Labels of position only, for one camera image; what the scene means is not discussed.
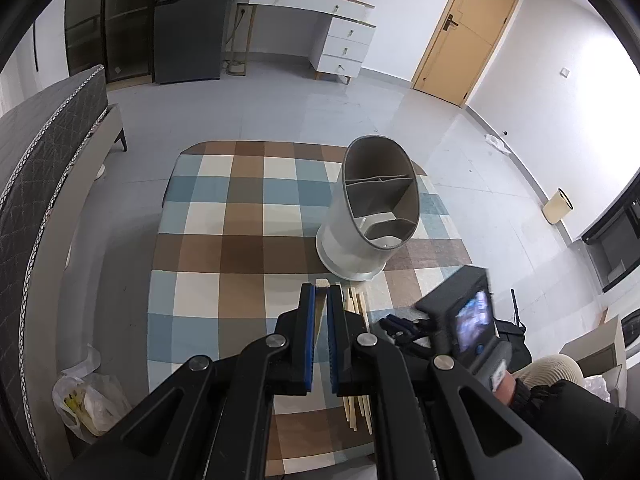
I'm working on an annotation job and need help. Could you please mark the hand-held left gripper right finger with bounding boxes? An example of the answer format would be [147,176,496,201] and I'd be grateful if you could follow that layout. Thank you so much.
[327,285,583,480]

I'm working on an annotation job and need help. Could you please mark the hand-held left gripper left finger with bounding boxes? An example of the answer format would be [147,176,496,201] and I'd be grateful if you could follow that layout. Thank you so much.
[60,284,317,480]

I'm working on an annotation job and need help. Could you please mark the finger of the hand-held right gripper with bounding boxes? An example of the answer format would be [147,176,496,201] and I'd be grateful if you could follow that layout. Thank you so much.
[376,313,436,357]

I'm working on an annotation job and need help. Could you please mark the single wooden chopstick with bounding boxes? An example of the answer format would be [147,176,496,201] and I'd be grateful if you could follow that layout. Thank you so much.
[314,278,332,356]

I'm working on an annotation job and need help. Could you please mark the bundle of wooden chopsticks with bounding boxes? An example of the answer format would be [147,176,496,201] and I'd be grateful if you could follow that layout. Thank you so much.
[334,282,373,433]

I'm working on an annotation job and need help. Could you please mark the grey oval utensil holder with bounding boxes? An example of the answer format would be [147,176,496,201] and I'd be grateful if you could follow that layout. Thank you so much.
[315,135,422,282]

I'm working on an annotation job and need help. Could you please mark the person's right forearm black sleeve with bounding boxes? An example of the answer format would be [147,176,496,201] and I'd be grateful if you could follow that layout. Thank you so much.
[512,377,640,480]

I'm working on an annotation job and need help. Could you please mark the person's right hand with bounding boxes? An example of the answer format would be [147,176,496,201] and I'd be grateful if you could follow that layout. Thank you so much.
[492,367,518,407]

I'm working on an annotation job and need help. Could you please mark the checked tablecloth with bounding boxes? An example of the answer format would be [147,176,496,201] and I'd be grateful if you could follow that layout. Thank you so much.
[146,140,476,478]

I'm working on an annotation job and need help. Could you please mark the person's leg beige trousers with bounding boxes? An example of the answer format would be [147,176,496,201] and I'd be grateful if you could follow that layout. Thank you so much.
[515,353,585,386]

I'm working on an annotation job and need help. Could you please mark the beige trash bin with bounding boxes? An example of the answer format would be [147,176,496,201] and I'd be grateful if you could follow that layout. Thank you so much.
[542,188,575,226]

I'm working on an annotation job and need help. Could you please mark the cardboard box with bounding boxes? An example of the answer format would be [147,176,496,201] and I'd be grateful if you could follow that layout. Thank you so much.
[559,314,626,378]

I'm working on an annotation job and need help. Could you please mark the clear plastic wrap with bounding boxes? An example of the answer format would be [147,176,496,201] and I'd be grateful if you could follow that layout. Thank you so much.
[582,374,613,403]

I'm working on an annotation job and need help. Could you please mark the black low cabinet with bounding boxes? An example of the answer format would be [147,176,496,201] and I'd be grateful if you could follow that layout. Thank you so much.
[580,170,640,293]

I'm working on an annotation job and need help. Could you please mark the white plastic bag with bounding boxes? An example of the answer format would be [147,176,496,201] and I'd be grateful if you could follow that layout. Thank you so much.
[52,344,135,445]

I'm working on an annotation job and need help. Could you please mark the wooden door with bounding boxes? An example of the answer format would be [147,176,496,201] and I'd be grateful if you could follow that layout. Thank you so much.
[411,0,525,107]

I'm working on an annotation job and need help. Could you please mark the white dressing table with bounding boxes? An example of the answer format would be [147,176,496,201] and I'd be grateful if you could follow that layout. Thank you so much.
[235,0,377,83]

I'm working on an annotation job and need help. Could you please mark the dark grey quilted mattress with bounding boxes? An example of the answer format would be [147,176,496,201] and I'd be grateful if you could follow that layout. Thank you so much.
[0,64,110,480]

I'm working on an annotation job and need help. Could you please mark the dark glass cabinet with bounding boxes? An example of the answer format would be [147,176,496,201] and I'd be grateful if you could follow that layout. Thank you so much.
[64,0,161,86]

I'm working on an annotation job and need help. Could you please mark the white wardrobe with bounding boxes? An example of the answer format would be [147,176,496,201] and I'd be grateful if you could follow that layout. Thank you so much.
[0,0,68,126]

